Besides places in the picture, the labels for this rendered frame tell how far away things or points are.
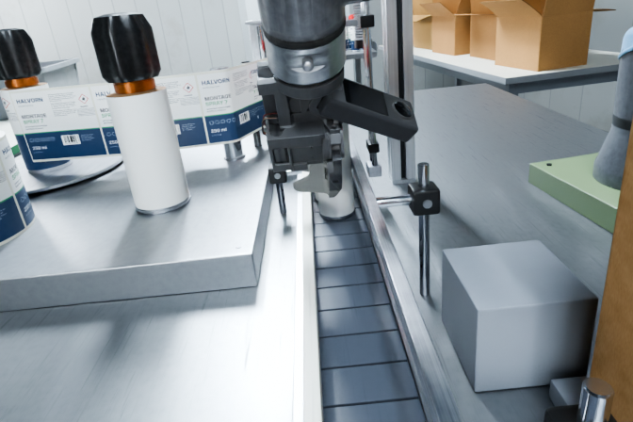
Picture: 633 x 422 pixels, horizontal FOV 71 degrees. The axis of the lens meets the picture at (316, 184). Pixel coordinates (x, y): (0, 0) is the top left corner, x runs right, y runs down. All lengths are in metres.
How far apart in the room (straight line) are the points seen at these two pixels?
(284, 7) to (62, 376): 0.43
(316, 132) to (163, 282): 0.29
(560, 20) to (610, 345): 2.13
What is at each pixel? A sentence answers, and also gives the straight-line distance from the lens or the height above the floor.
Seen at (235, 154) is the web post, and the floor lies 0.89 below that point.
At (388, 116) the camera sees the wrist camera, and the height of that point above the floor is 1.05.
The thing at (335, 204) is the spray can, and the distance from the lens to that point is 0.62.
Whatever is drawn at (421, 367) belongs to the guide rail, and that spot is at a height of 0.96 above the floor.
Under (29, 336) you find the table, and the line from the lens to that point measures 0.66.
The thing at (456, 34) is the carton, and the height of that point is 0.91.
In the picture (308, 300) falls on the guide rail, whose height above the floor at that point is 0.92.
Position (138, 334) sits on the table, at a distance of 0.58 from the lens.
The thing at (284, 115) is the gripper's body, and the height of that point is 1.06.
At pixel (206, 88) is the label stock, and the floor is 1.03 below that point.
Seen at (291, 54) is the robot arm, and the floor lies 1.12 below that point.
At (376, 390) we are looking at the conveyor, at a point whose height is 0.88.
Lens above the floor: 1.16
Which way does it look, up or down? 22 degrees down
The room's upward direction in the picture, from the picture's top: 6 degrees counter-clockwise
